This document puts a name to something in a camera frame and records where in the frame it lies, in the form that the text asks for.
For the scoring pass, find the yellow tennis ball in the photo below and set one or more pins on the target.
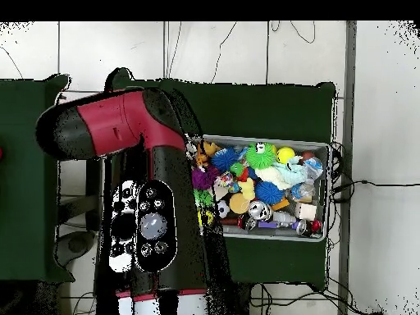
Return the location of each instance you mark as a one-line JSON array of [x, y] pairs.
[[285, 155]]

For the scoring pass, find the mint green cloth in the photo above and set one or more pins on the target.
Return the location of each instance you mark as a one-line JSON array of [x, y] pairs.
[[292, 172]]

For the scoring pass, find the dark green tablecloth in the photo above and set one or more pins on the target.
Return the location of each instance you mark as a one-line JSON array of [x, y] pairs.
[[262, 111], [19, 197]]

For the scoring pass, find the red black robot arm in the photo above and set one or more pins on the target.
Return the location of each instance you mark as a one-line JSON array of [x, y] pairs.
[[111, 124]]

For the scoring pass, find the green spiky puffer toy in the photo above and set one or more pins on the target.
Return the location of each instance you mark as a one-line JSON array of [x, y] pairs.
[[261, 159]]

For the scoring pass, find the grey rounded stand base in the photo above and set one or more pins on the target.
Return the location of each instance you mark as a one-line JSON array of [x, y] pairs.
[[77, 244]]

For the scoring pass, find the grey floor strip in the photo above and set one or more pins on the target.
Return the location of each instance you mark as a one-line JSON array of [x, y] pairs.
[[350, 98]]

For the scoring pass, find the plain blue puffer ball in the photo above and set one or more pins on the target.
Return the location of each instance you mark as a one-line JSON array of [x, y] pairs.
[[267, 193]]

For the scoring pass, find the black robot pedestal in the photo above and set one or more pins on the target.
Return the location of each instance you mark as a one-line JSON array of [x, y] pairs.
[[242, 305]]

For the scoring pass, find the black stand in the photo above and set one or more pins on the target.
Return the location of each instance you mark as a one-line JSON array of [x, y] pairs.
[[92, 203]]

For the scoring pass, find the metal mesh bin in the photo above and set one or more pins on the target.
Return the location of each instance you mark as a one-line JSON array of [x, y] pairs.
[[279, 234]]

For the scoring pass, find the small soccer ball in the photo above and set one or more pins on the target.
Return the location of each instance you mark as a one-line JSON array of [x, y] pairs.
[[224, 209]]

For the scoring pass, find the purple spiky monster toy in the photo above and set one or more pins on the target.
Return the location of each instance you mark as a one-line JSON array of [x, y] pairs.
[[203, 178]]

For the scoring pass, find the blue puffer ball with eyes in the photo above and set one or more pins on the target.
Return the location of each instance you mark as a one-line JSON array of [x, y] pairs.
[[224, 160]]

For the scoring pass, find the yellow smiley ball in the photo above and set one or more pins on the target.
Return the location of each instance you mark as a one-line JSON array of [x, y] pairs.
[[208, 218]]

